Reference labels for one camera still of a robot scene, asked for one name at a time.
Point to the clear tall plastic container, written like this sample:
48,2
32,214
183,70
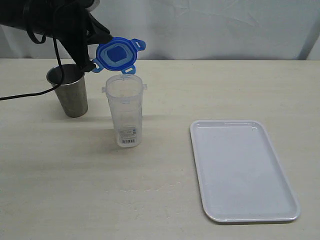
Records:
124,93

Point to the stainless steel cup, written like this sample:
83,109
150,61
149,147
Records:
72,93

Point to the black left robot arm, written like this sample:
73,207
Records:
22,15

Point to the white rectangular plastic tray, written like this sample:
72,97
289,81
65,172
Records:
239,174

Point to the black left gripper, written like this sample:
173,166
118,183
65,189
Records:
70,22

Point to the white backdrop curtain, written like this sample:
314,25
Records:
217,29

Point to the blue plastic snap lid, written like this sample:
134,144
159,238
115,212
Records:
118,55

